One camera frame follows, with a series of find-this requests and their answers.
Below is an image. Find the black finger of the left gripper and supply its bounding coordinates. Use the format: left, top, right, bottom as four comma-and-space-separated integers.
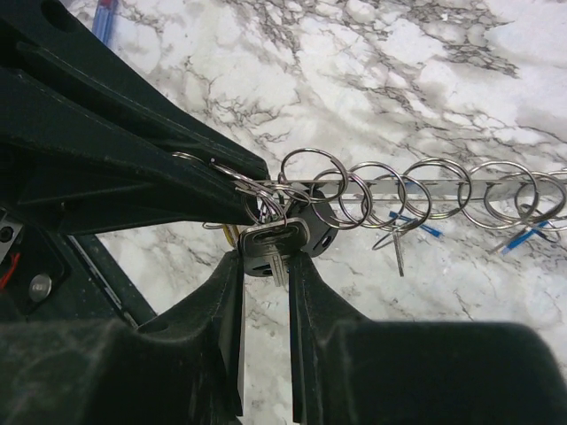
1, 1, 268, 180
1, 69, 251, 235

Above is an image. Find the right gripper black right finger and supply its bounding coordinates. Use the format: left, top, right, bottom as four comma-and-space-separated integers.
289, 253, 566, 424

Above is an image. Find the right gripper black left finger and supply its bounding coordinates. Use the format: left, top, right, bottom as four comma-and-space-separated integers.
1, 251, 244, 424

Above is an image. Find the yellow key tag with key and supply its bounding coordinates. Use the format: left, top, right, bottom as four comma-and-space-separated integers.
221, 224, 240, 248

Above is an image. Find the silver key black head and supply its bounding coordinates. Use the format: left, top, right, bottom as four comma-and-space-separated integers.
238, 217, 310, 287

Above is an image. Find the silver key organiser with rings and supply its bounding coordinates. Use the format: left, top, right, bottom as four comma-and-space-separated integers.
170, 148, 567, 278

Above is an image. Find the blue red screwdriver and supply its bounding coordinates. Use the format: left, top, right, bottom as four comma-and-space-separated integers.
91, 0, 119, 47

